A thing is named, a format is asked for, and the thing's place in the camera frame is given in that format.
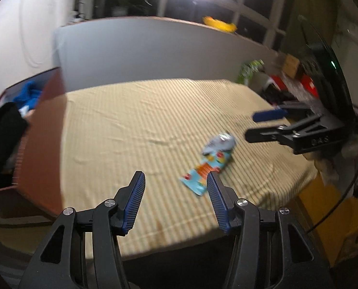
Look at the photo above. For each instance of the black fuzzy garment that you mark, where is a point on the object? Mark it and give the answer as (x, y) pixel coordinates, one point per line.
(4, 138)

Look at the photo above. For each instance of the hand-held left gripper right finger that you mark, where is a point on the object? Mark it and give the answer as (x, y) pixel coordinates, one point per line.
(218, 201)

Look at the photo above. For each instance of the red packet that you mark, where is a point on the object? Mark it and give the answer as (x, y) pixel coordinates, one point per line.
(308, 84)

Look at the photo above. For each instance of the yellow object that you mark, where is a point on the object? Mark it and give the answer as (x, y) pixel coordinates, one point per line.
(219, 23)

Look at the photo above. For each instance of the small brown cardboard box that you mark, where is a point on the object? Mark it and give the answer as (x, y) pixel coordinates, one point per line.
(291, 64)

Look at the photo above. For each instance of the striped beige blanket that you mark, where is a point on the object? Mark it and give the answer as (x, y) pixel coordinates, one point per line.
(143, 120)

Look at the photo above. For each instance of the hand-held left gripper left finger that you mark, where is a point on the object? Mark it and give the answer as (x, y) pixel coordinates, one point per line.
(133, 201)

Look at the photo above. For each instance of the red-brown cardboard box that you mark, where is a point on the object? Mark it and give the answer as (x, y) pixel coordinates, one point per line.
(43, 156)

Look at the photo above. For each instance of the blue cloth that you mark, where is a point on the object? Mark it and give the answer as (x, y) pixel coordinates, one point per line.
(30, 94)

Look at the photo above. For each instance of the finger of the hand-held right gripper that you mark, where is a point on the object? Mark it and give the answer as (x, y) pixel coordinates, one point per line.
(269, 116)
(266, 134)

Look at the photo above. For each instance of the yellow cabinet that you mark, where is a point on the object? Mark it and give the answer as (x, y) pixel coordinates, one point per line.
(341, 216)

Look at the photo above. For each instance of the green packet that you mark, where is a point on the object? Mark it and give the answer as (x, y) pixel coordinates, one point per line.
(249, 69)

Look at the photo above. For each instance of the colourful snack packet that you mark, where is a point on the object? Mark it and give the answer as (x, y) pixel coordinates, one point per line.
(210, 162)

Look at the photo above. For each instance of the white window frame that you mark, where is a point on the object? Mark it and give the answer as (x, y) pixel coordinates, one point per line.
(257, 12)

